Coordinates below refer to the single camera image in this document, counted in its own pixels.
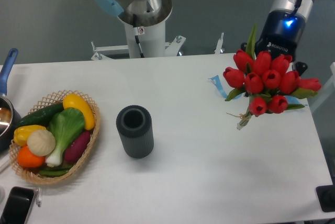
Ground woven wicker basket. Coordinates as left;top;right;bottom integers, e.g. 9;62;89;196
8;90;101;185

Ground white frame at right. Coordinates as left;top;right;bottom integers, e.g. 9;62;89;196
310;62;334;114

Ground green cucumber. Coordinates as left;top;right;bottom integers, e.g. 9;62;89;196
16;103;64;127

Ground light blue ribbon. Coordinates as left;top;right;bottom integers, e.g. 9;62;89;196
209;75;308;106

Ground black smartphone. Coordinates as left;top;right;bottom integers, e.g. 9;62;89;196
1;186;36;224

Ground small clear clip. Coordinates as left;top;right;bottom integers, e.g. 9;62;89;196
36;187;42;207

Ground black device at edge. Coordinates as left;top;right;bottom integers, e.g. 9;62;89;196
316;185;334;212

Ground blue handled saucepan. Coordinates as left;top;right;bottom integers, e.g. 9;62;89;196
1;48;21;152

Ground green pea pods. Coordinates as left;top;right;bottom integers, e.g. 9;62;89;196
38;165;72;177

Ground orange fruit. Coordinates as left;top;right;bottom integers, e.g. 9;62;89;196
17;145;45;168

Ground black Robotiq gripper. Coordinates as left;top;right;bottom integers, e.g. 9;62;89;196
240;10;307;77

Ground purple sweet potato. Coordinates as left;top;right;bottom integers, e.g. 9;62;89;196
64;131;91;164

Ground cream steamed bun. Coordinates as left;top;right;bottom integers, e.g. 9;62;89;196
27;130;55;156

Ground red tulip bouquet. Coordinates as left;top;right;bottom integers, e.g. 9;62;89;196
223;26;322;130

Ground yellow bell pepper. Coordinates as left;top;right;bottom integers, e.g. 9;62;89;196
13;125;46;147

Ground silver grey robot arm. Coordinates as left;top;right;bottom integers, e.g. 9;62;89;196
94;0;315;58

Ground dark grey ribbed vase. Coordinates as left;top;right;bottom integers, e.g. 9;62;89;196
116;105;154;159

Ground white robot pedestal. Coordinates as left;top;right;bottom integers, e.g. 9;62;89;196
92;0;186;60

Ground green bok choy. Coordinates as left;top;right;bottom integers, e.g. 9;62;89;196
46;107;85;167

